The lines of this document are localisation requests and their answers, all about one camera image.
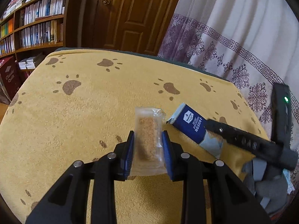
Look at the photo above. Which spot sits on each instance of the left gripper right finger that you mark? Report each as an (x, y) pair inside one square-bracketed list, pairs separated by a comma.
[(230, 200)]

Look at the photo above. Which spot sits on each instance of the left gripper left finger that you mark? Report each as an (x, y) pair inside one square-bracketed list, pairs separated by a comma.
[(66, 201)]

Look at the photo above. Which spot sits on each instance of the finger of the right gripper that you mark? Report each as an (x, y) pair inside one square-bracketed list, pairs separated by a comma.
[(256, 145)]

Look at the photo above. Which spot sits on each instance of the navy blue biscuit packet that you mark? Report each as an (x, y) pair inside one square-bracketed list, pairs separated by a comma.
[(192, 124)]

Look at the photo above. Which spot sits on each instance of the clear crumbly bar packet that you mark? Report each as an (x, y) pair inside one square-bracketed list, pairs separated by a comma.
[(148, 153)]

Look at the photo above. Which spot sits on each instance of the right grey gloved hand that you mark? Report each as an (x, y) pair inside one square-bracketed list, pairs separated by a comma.
[(272, 194)]

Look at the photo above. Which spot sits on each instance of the yellow paw print tablecloth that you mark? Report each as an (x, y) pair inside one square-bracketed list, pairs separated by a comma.
[(78, 104)]

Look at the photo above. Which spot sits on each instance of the white purple patterned curtain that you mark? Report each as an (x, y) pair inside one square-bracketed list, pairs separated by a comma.
[(251, 43)]

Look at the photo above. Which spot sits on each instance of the red Classic Quilt box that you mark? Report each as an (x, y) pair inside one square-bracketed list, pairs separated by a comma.
[(10, 82)]

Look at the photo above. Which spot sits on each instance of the wooden bookshelf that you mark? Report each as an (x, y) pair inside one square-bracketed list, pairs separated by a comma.
[(40, 26)]

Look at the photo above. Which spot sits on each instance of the brown wooden door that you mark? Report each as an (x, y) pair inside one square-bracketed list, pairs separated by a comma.
[(127, 25)]

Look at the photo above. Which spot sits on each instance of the brass door knob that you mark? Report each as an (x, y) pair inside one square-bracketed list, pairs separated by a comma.
[(106, 2)]

